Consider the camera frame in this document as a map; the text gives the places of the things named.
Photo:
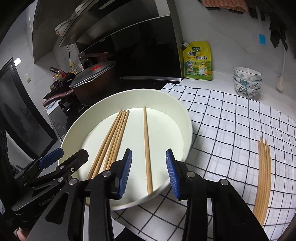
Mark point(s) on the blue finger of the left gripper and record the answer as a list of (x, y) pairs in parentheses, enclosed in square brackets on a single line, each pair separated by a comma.
[(66, 169), (51, 158)]

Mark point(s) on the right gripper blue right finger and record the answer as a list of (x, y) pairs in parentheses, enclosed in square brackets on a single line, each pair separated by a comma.
[(190, 186)]

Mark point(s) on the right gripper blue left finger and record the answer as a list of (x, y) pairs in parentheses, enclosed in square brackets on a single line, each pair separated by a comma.
[(106, 186)]

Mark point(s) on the lone wooden chopstick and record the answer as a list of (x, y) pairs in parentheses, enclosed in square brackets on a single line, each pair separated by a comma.
[(147, 154)]

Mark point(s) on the black gas stove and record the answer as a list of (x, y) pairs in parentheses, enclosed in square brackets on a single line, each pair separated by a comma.
[(63, 113)]

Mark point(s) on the large white round bowl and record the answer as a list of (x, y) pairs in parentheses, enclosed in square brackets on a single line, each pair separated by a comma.
[(169, 127)]

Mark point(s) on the white black checkered cloth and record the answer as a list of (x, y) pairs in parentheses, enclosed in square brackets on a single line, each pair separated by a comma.
[(226, 128)]

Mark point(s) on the condiment bottles cluster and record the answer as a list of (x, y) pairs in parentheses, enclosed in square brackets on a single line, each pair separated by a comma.
[(61, 77)]

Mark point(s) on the dark pot with lid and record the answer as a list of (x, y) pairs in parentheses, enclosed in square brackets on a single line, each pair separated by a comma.
[(95, 83)]

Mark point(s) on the bottom floral porcelain bowl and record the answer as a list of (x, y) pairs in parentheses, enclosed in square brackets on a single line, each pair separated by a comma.
[(244, 91)]

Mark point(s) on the floral porcelain bowl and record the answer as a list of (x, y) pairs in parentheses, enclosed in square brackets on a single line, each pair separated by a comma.
[(248, 83), (244, 91), (247, 73)]

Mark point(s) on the middle floral porcelain bowl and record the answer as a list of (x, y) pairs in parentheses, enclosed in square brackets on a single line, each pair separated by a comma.
[(248, 83)]

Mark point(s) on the top floral porcelain bowl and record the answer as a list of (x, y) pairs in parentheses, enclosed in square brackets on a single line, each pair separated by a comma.
[(247, 73)]

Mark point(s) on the yellow green seasoning pouch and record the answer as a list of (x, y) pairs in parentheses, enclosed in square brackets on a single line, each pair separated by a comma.
[(197, 61)]

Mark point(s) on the white dish brush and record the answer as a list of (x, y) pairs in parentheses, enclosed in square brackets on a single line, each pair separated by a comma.
[(280, 76)]

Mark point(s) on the black range hood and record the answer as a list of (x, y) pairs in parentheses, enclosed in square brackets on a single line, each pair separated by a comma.
[(144, 38)]

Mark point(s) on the blue silicone spatula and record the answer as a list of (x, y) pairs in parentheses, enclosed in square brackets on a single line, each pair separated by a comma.
[(262, 37)]

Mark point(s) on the black hanging rag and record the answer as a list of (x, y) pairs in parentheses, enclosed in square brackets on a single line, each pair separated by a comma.
[(277, 32)]

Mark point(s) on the orange dish cloth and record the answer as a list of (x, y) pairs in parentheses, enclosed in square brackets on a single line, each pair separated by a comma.
[(236, 5)]

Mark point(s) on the red handled pan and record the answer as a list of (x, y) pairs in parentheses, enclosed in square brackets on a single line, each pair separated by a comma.
[(57, 97)]

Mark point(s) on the black wall rail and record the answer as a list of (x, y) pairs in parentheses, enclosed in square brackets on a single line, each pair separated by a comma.
[(284, 10)]

